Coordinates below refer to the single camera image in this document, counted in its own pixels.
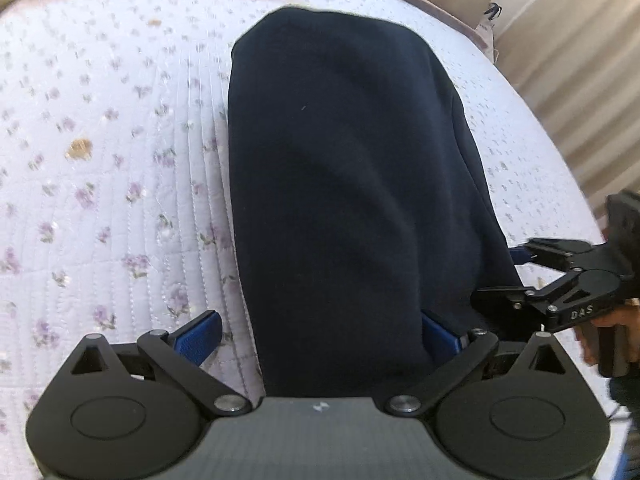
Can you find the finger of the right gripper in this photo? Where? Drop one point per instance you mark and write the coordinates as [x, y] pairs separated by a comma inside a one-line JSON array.
[[513, 309], [560, 255]]

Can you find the person's right hand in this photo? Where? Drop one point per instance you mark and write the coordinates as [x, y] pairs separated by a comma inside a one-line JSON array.
[[627, 316]]

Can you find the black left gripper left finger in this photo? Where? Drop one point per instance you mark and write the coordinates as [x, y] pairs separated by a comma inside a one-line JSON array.
[[158, 375]]

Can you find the beige curtain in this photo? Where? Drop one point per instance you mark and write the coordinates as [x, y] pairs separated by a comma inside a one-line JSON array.
[[576, 65]]

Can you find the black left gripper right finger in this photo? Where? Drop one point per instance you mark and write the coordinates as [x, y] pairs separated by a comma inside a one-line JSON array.
[[473, 357]]

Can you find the dark navy striped garment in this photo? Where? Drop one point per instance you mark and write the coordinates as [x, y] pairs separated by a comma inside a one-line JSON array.
[[359, 203]]

